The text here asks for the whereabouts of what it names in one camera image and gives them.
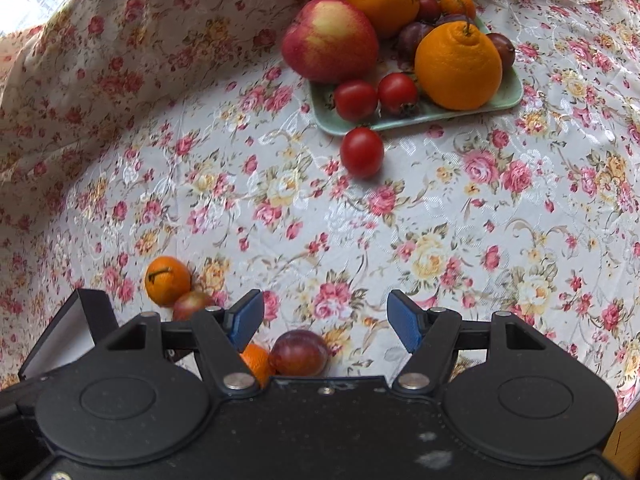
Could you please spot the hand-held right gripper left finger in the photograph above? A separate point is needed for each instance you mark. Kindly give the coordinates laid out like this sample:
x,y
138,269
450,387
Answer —
x,y
246,317

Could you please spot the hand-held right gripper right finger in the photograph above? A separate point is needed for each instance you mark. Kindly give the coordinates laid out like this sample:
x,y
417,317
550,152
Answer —
x,y
405,320

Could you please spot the small mandarin with stem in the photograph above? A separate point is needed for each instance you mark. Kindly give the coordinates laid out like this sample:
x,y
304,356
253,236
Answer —
x,y
167,280

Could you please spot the red cherry tomato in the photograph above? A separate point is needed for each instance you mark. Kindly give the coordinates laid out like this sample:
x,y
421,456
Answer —
x,y
356,100
361,152
398,94

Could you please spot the black box with white inside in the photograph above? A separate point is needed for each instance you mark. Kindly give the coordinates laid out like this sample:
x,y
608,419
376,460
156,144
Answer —
x,y
55,335

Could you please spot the floral tablecloth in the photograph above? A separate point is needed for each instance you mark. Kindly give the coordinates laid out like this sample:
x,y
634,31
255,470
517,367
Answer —
x,y
300,210

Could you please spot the pale green tray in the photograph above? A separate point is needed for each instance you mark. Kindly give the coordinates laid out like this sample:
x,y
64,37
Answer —
x,y
425,116

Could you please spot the large knobbed orange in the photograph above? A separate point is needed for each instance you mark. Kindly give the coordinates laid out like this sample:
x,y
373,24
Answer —
x,y
457,67

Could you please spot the dark purple plum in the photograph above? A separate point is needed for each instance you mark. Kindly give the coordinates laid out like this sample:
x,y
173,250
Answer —
x,y
450,20
502,49
412,40

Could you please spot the red apple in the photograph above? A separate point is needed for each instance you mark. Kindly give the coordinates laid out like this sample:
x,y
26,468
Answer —
x,y
327,40

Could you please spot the dark red plum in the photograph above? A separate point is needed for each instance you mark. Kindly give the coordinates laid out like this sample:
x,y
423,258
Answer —
x,y
428,8

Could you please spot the large smooth orange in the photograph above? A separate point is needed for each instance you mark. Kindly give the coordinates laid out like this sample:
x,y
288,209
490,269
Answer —
x,y
382,2

